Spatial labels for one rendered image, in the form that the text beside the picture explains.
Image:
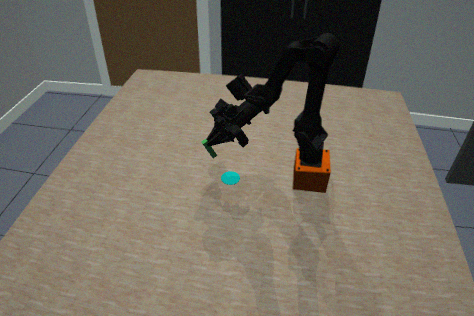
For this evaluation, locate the green rectangular post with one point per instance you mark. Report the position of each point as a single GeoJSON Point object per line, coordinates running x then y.
{"type": "Point", "coordinates": [209, 148]}

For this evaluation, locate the cyan circle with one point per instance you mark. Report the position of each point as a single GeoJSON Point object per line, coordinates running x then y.
{"type": "Point", "coordinates": [230, 178]}

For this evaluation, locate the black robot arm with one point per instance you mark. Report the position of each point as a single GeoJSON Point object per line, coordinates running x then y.
{"type": "Point", "coordinates": [319, 52]}

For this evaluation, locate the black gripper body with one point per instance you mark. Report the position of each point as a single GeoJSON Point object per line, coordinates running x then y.
{"type": "Point", "coordinates": [234, 129]}

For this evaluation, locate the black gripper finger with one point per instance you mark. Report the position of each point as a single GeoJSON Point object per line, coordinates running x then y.
{"type": "Point", "coordinates": [214, 131]}
{"type": "Point", "coordinates": [221, 137]}

